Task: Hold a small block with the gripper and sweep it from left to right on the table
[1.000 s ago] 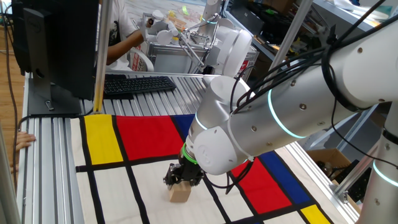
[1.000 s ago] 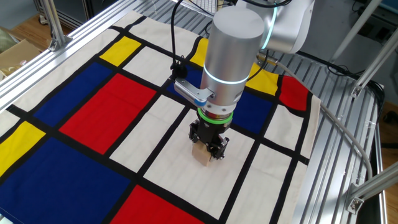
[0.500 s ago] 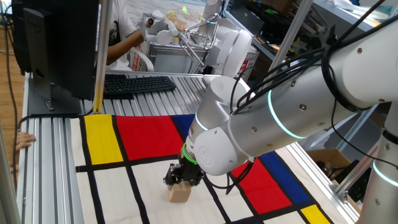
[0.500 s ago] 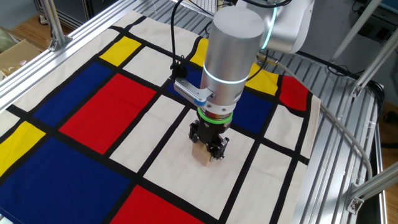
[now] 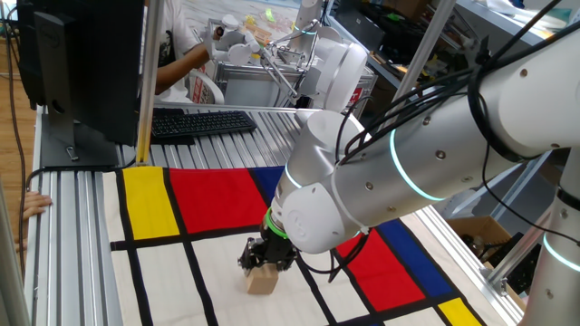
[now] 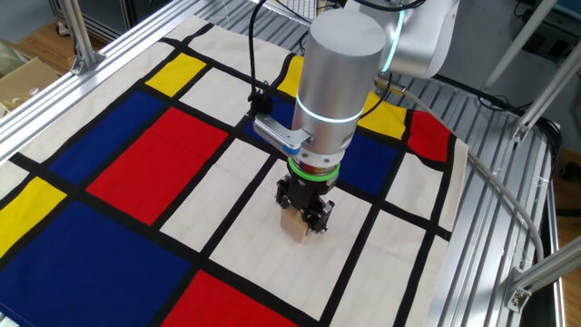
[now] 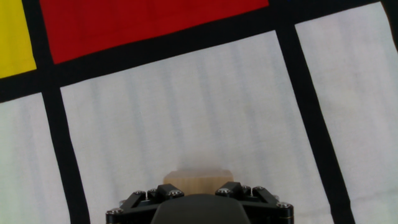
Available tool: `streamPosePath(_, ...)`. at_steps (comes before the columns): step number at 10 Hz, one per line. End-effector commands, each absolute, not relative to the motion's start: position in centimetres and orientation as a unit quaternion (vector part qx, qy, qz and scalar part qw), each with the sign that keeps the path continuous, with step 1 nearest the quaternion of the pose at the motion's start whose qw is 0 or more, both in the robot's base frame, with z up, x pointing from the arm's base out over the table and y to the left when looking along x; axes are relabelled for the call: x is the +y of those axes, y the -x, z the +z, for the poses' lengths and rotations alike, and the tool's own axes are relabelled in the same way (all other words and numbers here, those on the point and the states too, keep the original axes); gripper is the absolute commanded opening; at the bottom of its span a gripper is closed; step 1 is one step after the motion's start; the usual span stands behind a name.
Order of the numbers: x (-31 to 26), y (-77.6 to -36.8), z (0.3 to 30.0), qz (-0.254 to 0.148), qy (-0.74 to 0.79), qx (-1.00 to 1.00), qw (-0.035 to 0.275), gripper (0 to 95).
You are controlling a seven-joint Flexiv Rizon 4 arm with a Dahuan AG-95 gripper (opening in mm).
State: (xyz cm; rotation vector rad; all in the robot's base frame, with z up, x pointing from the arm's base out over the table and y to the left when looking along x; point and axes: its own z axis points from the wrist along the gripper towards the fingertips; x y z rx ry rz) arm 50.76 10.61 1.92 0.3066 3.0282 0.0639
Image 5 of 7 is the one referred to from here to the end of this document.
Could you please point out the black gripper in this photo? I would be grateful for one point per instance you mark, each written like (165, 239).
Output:
(276, 250)

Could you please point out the light wooden cube block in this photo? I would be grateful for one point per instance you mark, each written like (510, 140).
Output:
(263, 280)

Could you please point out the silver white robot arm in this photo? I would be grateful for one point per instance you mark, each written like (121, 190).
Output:
(430, 167)

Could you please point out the bare person forearm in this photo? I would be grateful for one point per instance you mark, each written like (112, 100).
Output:
(181, 70)

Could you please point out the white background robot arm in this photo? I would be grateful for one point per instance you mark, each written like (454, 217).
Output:
(308, 13)

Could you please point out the colour block patterned cloth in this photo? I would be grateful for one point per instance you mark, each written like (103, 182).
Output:
(181, 271)

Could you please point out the bare bystander hand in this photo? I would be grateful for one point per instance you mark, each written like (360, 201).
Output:
(35, 204)

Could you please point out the black computer keyboard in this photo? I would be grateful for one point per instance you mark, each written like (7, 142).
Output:
(201, 123)

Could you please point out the silver metal case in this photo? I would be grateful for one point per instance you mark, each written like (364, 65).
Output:
(254, 88)

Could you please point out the white plastic chair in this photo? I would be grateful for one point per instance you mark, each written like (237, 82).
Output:
(210, 90)

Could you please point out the white haptic control device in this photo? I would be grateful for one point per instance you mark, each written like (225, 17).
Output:
(337, 77)

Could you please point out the yellow emergency stop box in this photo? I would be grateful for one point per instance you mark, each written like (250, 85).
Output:
(256, 57)

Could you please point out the brown cardboard box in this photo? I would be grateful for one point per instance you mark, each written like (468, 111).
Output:
(476, 226)

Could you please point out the small wooden box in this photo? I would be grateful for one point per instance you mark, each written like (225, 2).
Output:
(259, 31)

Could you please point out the black plastic crate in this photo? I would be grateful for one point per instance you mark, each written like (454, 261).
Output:
(514, 267)

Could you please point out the person in white t-shirt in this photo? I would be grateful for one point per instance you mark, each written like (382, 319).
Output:
(174, 27)

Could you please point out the grey metal shelf rack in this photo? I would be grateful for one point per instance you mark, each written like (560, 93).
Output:
(516, 190)

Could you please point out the black equipment case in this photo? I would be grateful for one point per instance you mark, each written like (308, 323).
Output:
(385, 27)

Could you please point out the black computer monitor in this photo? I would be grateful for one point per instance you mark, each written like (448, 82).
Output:
(90, 68)

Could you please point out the aluminium frame post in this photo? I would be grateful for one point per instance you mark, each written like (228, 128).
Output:
(423, 45)
(149, 81)
(519, 251)

